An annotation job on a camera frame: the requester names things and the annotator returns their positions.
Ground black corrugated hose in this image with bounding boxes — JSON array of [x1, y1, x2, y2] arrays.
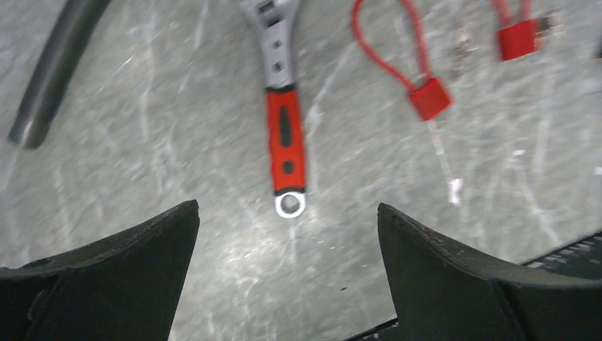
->
[[8, 0, 113, 151]]

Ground red alligator clip lead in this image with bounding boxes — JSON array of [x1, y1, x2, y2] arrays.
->
[[490, 0, 563, 62], [351, 0, 455, 122]]

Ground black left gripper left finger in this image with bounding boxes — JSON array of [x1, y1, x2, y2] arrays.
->
[[1, 200, 199, 340]]

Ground red handled adjustable wrench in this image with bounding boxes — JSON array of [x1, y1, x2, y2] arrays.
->
[[239, 0, 306, 219]]

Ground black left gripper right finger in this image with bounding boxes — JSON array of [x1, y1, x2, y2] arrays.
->
[[378, 204, 601, 340]]

